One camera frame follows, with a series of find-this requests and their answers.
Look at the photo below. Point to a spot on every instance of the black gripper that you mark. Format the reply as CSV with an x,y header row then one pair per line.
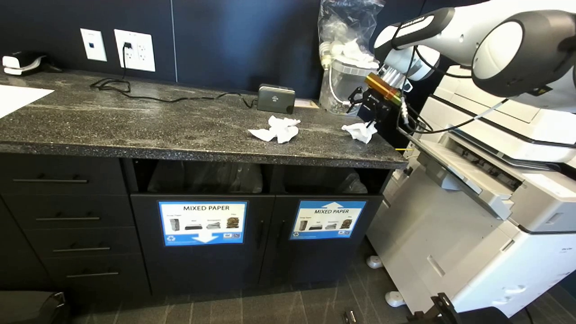
x,y
378,115

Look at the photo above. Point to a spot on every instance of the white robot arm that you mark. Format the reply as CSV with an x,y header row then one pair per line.
x,y
515,50

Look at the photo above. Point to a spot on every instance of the right black bin door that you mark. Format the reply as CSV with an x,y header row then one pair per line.
x,y
310,264

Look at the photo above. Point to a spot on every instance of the black bin door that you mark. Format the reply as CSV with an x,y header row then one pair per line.
x,y
207,269
310,264

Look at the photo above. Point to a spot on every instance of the left black bin door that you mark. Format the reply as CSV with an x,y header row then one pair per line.
x,y
207,269

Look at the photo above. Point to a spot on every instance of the clear plastic bucket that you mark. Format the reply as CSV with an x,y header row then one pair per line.
x,y
340,79

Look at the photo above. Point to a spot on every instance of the clear plastic bag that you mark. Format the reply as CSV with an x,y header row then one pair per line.
x,y
344,30

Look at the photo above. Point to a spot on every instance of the small dark grey box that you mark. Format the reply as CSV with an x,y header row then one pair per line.
x,y
275,100

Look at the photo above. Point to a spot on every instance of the right blue mixed paper label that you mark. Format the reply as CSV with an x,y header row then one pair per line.
x,y
326,221

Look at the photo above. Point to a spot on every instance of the blue mixed paper label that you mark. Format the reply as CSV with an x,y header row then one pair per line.
x,y
326,221
194,224

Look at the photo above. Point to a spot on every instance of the large white printer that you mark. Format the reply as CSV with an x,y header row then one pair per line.
x,y
484,210

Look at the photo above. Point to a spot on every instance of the left blue mixed paper label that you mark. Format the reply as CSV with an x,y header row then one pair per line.
x,y
194,224

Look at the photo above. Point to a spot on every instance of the black drawer cabinet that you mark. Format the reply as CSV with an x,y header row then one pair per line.
x,y
76,215

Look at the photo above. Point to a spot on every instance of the flat white paper sheet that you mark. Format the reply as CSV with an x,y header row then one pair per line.
x,y
14,98

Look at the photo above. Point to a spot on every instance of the white stapler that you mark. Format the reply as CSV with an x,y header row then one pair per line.
x,y
20,64

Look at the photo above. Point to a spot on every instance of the yellow wrist camera mount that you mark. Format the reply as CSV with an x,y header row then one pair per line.
x,y
385,91

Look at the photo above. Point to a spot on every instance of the white double wall outlet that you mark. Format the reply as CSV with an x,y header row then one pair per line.
x,y
135,52

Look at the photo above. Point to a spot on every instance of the white single wall plate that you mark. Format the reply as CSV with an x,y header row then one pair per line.
x,y
94,46

